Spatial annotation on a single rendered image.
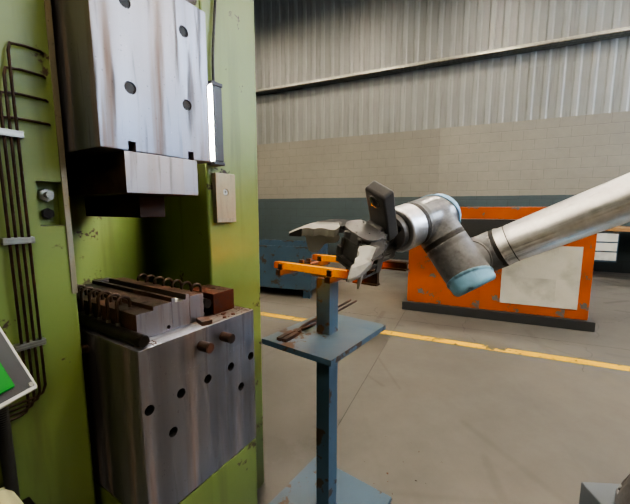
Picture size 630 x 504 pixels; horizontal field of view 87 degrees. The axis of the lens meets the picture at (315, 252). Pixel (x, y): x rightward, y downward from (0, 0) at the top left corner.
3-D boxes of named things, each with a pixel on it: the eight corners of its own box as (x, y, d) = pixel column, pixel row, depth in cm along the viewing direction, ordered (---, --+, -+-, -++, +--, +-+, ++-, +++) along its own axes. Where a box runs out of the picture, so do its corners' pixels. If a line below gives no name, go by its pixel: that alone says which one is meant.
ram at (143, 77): (233, 165, 103) (229, 26, 98) (100, 146, 71) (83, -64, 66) (152, 173, 125) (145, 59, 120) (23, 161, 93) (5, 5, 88)
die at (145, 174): (198, 195, 93) (197, 160, 92) (126, 192, 76) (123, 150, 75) (117, 198, 115) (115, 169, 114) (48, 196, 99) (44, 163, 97)
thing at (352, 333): (385, 329, 135) (385, 324, 135) (330, 366, 103) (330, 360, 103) (324, 315, 153) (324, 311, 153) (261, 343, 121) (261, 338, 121)
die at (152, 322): (204, 318, 98) (203, 290, 97) (137, 341, 81) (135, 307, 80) (125, 298, 120) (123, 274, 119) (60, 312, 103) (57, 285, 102)
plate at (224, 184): (236, 222, 123) (234, 174, 120) (217, 222, 115) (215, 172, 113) (232, 221, 124) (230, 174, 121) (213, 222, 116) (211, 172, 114)
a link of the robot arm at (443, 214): (474, 220, 70) (446, 182, 72) (439, 236, 63) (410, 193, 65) (442, 241, 77) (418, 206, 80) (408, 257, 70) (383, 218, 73)
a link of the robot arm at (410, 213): (434, 215, 63) (394, 195, 68) (418, 221, 60) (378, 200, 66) (421, 254, 68) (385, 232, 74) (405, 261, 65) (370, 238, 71)
